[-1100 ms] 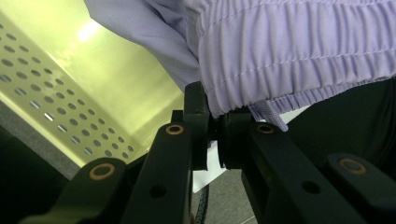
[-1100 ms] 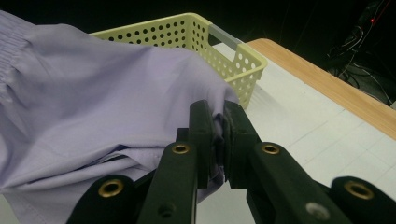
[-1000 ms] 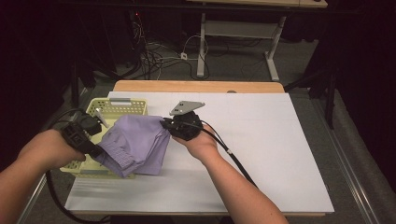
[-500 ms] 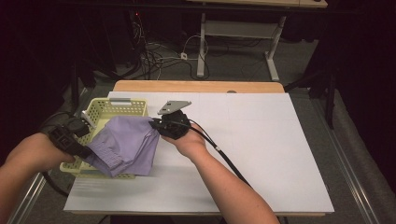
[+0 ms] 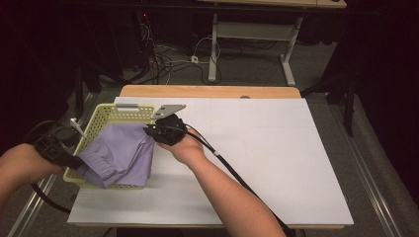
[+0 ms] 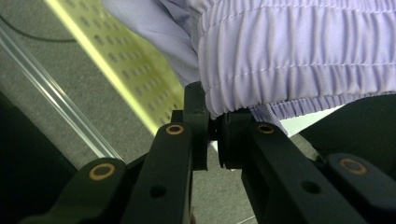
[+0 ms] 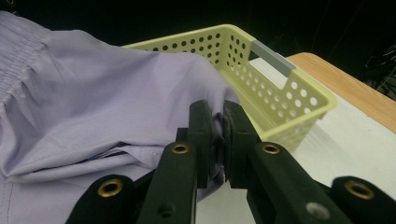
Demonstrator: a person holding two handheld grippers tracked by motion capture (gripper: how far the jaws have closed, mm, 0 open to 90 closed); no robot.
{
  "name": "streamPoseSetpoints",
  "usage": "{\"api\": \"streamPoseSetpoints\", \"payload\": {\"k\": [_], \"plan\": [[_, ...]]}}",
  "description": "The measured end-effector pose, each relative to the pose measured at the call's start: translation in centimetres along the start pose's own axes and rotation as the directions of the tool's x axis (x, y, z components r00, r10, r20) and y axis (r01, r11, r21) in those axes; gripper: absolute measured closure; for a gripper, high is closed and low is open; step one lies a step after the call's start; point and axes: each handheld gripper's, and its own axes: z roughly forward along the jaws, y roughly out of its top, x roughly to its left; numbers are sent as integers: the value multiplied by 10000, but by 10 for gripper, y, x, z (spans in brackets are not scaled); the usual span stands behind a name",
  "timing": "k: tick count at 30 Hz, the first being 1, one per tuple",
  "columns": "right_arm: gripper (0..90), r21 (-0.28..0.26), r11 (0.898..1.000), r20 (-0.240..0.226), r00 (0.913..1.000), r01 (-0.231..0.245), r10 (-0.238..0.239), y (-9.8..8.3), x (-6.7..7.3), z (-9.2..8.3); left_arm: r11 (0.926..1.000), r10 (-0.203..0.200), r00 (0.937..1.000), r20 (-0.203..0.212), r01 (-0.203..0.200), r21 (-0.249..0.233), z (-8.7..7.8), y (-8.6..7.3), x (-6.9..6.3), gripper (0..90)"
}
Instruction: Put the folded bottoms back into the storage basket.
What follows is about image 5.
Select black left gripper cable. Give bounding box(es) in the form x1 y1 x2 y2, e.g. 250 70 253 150
24 119 72 215

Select purple shorts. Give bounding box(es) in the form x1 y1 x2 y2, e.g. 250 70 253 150
76 122 156 190

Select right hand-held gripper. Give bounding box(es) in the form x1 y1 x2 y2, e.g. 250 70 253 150
143 104 189 146

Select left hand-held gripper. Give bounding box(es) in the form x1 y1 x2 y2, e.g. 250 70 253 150
33 118 88 171

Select tangle of floor cables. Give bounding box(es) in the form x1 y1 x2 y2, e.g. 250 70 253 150
137 13 213 86

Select person's left hand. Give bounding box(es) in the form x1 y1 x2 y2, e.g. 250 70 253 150
19 143 65 179

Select white metal desk frame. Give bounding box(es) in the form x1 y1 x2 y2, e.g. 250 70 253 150
208 13 303 87

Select black metal stand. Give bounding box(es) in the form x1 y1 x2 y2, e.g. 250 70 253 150
299 58 360 137
72 62 103 123

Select white table cover sheet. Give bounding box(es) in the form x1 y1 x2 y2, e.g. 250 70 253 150
67 96 355 226

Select person's right hand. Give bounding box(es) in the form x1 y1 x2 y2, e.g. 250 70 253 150
157 127 207 166

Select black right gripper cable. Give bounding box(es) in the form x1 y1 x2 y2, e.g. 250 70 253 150
184 122 297 237

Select light wooden desk top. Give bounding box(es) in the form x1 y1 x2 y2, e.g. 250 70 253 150
197 0 348 9

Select wooden table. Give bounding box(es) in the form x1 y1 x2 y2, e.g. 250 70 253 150
75 84 345 230

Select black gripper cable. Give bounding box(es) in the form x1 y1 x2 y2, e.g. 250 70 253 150
184 122 297 237
24 119 72 215

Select metal floor rail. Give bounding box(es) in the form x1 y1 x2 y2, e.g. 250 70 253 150
329 105 401 237
6 93 95 237

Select yellow perforated plastic basket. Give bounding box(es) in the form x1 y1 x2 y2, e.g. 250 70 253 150
62 103 157 191

